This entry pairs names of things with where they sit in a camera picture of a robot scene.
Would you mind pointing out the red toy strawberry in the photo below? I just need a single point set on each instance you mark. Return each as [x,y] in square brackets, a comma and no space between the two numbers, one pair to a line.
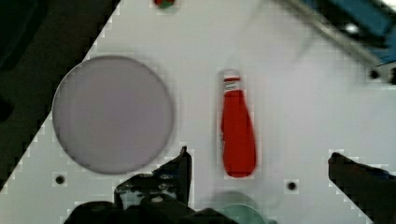
[164,3]

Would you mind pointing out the teal cup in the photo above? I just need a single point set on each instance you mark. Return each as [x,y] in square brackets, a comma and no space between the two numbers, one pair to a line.
[239,207]

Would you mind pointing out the round lavender plate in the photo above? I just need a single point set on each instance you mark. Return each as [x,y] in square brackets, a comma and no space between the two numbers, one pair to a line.
[112,115]

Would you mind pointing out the red felt ketchup bottle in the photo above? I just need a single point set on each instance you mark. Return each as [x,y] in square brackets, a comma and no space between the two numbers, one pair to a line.
[238,139]

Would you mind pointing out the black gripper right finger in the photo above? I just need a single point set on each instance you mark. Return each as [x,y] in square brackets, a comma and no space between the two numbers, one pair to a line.
[372,190]

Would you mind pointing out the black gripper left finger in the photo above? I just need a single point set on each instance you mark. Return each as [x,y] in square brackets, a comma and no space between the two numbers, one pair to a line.
[159,197]

